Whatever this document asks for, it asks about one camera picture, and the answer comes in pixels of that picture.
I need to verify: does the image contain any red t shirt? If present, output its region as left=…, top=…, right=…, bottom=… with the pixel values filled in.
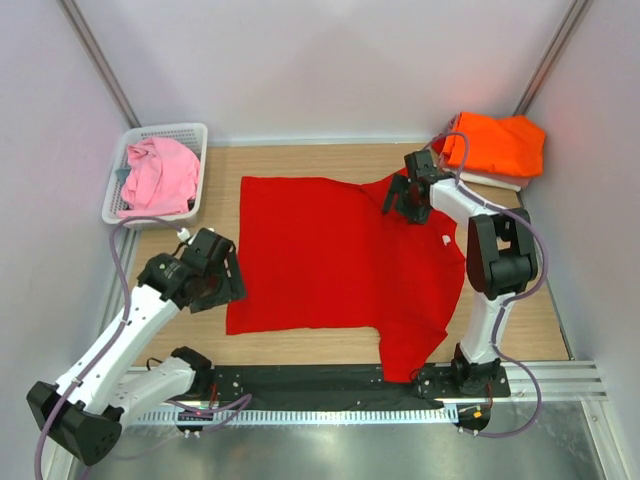
left=431, top=133, right=447, bottom=155
left=226, top=176, right=465, bottom=383

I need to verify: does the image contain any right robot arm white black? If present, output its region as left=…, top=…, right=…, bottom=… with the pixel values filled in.
left=382, top=150, right=538, bottom=397

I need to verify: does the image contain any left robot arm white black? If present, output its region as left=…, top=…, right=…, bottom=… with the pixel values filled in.
left=26, top=228, right=246, bottom=466

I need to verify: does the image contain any red folded t shirt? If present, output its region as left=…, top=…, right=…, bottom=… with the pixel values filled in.
left=431, top=133, right=447, bottom=155

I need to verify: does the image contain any white folded t shirt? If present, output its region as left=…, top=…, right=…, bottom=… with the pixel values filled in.
left=460, top=171, right=522, bottom=192

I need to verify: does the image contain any white plastic basket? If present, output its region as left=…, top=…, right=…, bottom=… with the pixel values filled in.
left=102, top=123, right=208, bottom=227

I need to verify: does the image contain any orange folded t shirt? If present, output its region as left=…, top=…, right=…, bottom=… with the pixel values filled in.
left=447, top=112, right=546, bottom=179

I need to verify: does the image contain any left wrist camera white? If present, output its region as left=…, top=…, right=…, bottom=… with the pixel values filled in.
left=177, top=227, right=193, bottom=245

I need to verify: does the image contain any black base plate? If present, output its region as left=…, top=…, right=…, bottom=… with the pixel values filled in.
left=213, top=363, right=511, bottom=412

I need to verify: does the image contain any white slotted cable duct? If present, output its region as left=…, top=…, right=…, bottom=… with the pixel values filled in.
left=132, top=404, right=459, bottom=427

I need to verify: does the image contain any left corner aluminium post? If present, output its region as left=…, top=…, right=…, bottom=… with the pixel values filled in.
left=57, top=0, right=142, bottom=128

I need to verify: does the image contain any corner aluminium post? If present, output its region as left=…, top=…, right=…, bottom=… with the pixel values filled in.
left=513, top=0, right=593, bottom=116
left=57, top=0, right=142, bottom=128

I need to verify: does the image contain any right corner aluminium post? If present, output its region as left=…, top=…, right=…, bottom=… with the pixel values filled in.
left=513, top=0, right=593, bottom=116

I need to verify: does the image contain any aluminium rail frame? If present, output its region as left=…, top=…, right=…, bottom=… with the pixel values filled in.
left=58, top=360, right=610, bottom=407

